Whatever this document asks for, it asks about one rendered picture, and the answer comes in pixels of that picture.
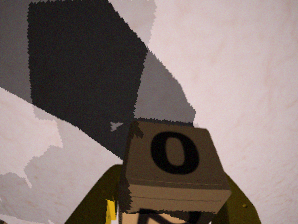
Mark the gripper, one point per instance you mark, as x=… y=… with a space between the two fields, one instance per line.
x=99 y=206

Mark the brown wooden number cube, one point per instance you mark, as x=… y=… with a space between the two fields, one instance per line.
x=170 y=175

